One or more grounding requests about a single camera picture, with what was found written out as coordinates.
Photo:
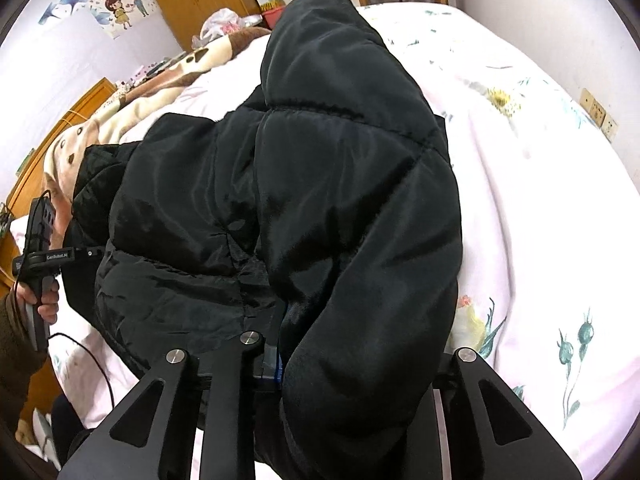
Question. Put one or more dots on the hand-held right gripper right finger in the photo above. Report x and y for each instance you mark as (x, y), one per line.
(465, 375)

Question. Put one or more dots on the person's left forearm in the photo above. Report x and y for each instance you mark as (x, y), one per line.
(17, 355)

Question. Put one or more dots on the wooden headboard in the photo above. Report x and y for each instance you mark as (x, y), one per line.
(75, 115)

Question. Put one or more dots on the red gift box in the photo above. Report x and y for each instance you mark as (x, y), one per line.
(270, 15)

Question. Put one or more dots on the white plastic bag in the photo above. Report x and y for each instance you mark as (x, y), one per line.
(220, 25)

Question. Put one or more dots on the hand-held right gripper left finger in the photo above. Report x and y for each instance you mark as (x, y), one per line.
(235, 385)

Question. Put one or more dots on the black hooded puffer jacket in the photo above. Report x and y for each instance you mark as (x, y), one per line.
(325, 185)

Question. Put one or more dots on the cartoon couple wall poster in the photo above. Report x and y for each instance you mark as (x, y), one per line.
(115, 5)

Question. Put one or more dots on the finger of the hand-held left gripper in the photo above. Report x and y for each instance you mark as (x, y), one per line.
(91, 252)

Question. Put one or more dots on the clutter of small items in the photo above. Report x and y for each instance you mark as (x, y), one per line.
(150, 70)

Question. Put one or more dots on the pink floral bed quilt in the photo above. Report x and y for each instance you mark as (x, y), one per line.
(525, 210)

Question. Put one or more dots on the brown bear print blanket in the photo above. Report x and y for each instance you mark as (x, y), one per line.
(165, 85)

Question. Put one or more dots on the wall socket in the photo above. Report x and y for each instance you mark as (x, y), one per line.
(593, 105)
(610, 126)

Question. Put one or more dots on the person's left hand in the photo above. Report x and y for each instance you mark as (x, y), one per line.
(49, 302)

